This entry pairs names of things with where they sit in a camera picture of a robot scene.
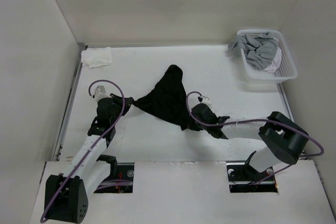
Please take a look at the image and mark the black tank top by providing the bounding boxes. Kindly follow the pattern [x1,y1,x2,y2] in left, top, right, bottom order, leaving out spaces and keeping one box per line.
[133,65,190,130]

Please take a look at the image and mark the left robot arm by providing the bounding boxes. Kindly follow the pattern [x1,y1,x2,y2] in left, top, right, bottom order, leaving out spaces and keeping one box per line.
[40,93,133,223]

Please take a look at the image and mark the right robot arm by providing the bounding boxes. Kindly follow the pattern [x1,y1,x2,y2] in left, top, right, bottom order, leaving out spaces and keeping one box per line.
[191,103,308,180]

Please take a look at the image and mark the grey tank top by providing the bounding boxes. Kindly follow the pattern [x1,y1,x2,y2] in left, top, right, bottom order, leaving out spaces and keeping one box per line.
[228,33,279,71]

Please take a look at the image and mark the white folded cloth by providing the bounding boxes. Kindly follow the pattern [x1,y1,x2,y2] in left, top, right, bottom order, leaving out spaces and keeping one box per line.
[81,47,112,69]

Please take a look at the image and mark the pink white garment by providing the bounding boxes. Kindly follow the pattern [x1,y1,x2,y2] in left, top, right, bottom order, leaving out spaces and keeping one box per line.
[264,47,282,73]

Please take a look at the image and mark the white plastic basket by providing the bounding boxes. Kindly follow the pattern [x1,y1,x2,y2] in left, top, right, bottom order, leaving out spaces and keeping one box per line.
[237,29,298,85]

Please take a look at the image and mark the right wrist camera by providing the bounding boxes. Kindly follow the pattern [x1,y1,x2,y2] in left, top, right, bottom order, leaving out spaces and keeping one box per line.
[198,96,212,106]

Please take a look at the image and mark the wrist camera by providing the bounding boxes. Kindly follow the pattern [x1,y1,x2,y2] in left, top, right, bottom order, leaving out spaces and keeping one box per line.
[198,96,212,106]
[92,86,109,102]

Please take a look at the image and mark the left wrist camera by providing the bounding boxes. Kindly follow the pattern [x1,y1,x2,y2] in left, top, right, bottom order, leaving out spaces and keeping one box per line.
[92,86,109,102]

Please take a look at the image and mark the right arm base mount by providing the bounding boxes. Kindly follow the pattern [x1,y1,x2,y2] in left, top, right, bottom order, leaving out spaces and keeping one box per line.
[226,151,278,193]

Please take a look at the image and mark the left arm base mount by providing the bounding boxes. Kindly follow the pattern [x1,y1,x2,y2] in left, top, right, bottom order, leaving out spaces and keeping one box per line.
[95,155,135,194]

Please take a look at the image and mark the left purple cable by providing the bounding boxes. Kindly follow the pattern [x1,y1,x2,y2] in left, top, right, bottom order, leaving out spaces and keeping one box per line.
[40,79,132,222]

